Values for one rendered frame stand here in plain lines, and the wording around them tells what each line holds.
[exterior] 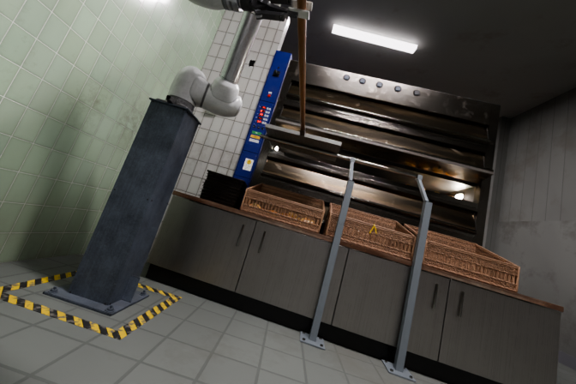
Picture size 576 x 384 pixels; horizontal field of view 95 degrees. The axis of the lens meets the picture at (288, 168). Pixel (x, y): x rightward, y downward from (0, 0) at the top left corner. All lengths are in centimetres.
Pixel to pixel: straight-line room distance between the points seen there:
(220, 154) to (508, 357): 236
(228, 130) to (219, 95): 97
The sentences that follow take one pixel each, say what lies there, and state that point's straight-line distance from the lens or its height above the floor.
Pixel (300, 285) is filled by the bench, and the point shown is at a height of 25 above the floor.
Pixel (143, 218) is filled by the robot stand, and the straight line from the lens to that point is 147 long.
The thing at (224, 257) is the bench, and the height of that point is 27.
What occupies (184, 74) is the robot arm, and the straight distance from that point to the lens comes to 164.
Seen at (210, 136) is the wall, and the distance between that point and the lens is 257.
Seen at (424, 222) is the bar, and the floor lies 82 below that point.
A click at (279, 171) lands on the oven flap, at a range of 232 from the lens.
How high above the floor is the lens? 57
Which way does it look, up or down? 12 degrees up
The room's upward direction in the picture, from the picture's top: 17 degrees clockwise
